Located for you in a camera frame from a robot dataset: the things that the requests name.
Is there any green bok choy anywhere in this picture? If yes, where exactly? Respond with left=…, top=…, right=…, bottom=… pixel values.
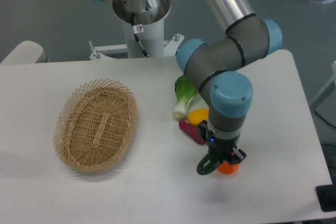
left=172, top=75, right=198, bottom=119

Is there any black device at edge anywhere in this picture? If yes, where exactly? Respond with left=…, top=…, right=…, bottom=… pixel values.
left=316, top=185, right=335, bottom=212

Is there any white table leg frame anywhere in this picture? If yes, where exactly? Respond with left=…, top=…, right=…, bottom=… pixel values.
left=309, top=60, right=336, bottom=127

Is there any orange tangerine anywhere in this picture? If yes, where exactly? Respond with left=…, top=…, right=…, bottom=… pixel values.
left=217, top=163, right=239, bottom=175

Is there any dark green cucumber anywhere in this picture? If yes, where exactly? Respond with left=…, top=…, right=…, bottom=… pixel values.
left=196, top=153, right=223, bottom=176

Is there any purple sweet potato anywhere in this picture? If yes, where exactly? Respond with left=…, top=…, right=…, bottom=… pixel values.
left=178, top=121, right=205, bottom=145

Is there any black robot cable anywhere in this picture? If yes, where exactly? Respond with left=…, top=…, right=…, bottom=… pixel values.
left=130, top=12, right=150, bottom=58

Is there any woven wicker basket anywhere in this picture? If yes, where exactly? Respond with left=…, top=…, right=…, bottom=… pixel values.
left=54, top=79, right=137, bottom=172

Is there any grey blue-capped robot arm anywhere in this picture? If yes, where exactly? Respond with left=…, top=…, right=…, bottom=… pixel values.
left=93, top=0, right=282, bottom=175

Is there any yellow bell pepper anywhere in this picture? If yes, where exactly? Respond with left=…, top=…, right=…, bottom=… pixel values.
left=188, top=108, right=209, bottom=126

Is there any white chair armrest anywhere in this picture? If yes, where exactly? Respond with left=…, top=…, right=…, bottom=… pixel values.
left=1, top=40, right=49, bottom=66

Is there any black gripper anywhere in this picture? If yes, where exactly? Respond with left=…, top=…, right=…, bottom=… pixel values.
left=197, top=120, right=247, bottom=164

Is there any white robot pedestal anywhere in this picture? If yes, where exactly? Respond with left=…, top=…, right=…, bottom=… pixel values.
left=89, top=0, right=184, bottom=60

